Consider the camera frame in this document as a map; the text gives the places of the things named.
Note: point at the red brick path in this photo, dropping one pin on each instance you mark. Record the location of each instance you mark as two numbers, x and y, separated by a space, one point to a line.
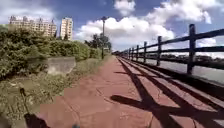
110 90

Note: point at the dark green tree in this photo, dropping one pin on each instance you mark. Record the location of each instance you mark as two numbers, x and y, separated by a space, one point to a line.
99 41

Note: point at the street lamp pole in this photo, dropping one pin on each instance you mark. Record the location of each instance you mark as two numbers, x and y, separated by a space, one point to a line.
103 33

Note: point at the grey concrete block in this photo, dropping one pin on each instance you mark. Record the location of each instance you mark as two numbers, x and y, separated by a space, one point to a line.
60 65

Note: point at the tall beige building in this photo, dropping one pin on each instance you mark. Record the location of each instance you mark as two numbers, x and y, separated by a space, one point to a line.
66 28

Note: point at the grass verge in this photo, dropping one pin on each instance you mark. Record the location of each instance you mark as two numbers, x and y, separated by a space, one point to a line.
43 88

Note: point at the dark wooden railing fence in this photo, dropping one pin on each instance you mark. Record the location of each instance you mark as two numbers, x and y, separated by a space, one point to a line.
191 50

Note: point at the wide beige building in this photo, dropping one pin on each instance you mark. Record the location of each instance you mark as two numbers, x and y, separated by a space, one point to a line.
33 26

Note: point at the green bushes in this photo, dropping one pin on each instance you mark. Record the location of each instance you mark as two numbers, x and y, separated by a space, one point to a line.
23 50

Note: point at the grey water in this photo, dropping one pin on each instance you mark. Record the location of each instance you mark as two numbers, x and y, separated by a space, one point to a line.
203 71

